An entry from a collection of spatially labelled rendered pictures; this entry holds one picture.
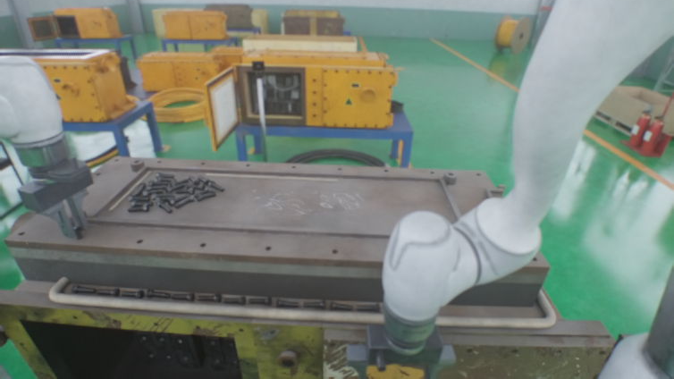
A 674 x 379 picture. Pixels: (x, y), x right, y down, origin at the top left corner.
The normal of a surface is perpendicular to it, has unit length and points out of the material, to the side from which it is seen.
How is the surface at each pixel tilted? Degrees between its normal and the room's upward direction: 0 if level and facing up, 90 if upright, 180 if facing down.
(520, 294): 90
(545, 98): 112
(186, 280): 90
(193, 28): 90
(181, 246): 0
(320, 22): 90
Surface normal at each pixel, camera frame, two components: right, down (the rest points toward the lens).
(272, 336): -0.04, 0.47
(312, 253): 0.03, -0.88
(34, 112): 0.76, 0.34
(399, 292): -0.62, 0.37
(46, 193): 0.96, 0.16
